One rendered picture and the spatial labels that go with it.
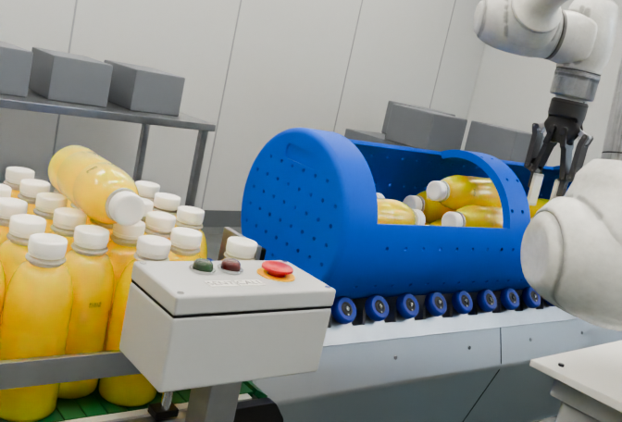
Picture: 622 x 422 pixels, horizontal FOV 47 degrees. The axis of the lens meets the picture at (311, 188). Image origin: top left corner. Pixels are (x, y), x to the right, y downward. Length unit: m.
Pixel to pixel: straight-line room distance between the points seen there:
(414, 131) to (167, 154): 1.69
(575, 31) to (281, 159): 0.66
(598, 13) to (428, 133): 3.38
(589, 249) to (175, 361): 0.50
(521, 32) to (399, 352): 0.65
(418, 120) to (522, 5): 3.50
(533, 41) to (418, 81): 5.07
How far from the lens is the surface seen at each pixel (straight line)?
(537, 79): 6.84
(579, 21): 1.53
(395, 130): 5.03
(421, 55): 6.49
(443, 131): 4.96
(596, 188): 0.95
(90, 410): 0.89
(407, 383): 1.30
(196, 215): 1.02
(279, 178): 1.19
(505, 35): 1.47
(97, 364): 0.84
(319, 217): 1.10
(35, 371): 0.82
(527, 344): 1.57
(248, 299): 0.73
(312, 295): 0.78
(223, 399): 0.81
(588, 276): 0.92
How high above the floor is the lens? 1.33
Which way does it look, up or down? 10 degrees down
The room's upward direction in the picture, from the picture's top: 12 degrees clockwise
